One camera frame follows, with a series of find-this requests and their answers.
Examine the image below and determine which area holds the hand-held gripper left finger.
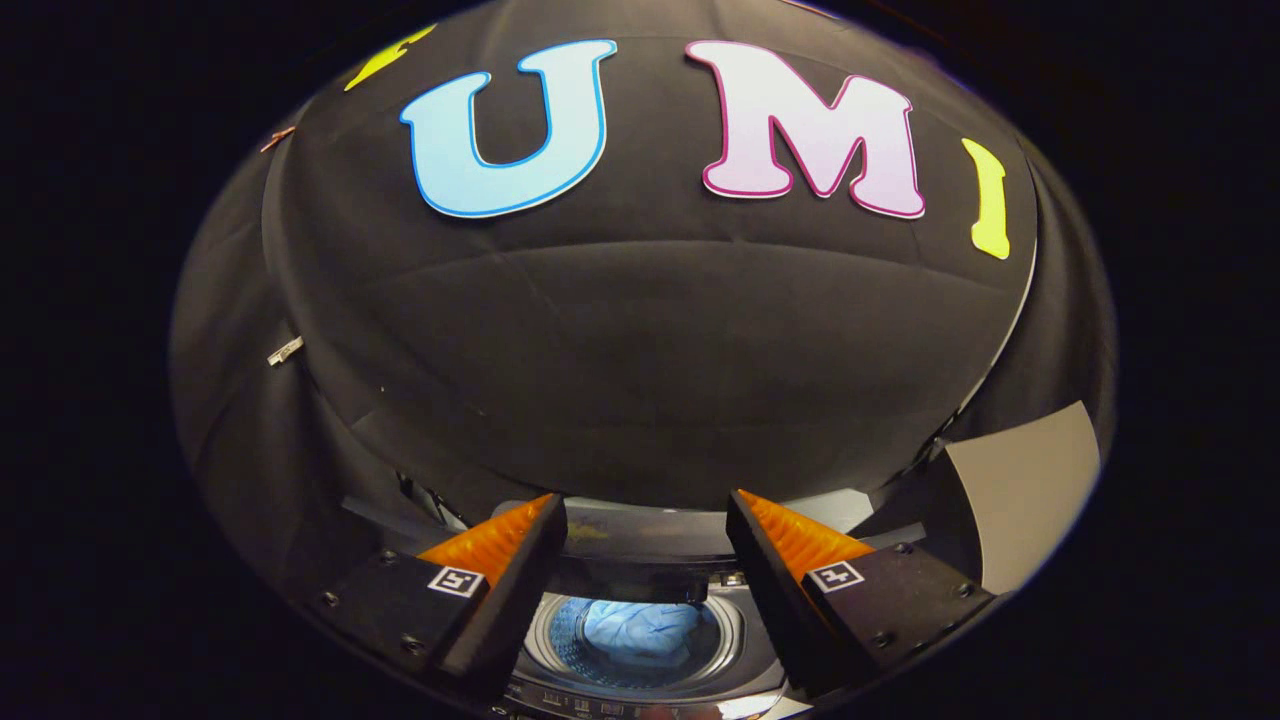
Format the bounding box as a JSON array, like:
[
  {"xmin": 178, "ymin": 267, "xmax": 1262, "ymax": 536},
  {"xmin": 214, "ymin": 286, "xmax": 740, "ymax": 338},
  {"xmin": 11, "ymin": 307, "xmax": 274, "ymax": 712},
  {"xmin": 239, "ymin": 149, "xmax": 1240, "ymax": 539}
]
[{"xmin": 315, "ymin": 492, "xmax": 569, "ymax": 703}]

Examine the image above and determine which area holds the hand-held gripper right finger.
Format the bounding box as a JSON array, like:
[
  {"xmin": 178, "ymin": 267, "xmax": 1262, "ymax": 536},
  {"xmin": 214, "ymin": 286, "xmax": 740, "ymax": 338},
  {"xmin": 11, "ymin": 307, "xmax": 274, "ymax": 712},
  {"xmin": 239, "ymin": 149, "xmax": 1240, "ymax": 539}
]
[{"xmin": 725, "ymin": 488, "xmax": 999, "ymax": 698}]

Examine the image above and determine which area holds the light blue shirt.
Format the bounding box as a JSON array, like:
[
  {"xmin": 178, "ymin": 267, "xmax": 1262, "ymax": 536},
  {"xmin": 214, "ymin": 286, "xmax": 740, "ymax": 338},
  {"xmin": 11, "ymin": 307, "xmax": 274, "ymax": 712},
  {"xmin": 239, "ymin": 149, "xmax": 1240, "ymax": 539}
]
[{"xmin": 583, "ymin": 600, "xmax": 706, "ymax": 669}]

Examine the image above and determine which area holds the white frame pole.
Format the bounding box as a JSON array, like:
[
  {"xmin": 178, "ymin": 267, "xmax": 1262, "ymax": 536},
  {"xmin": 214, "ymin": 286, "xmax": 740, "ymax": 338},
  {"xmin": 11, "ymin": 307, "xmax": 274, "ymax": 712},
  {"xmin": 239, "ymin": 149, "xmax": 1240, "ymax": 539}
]
[{"xmin": 930, "ymin": 230, "xmax": 1041, "ymax": 461}]

